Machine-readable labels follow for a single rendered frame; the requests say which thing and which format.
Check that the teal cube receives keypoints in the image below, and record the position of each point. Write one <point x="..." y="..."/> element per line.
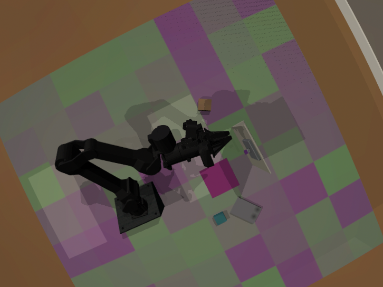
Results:
<point x="220" y="218"/>

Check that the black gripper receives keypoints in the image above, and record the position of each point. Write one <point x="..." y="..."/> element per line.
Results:
<point x="209" y="142"/>

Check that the magenta square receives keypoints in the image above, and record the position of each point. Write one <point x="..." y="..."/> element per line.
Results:
<point x="219" y="178"/>

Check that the brown square block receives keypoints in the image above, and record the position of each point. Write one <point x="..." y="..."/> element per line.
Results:
<point x="204" y="104"/>

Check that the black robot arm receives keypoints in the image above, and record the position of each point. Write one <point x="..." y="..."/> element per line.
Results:
<point x="70" y="160"/>

